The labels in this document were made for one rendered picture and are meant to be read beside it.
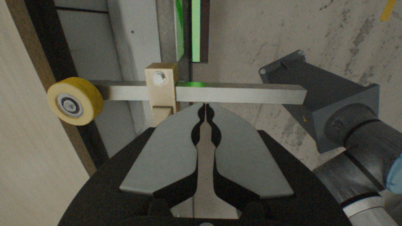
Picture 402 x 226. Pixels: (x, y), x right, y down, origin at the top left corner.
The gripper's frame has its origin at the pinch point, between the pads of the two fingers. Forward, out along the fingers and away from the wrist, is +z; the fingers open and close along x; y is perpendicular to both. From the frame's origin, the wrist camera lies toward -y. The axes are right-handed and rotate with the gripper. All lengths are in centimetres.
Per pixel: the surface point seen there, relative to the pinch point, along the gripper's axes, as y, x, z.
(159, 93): 5.4, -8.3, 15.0
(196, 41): -1.8, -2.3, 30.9
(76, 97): 4.5, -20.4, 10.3
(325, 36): -2, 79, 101
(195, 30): -4.3, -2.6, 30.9
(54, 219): 49, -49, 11
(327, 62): 15, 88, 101
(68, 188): 30.3, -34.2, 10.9
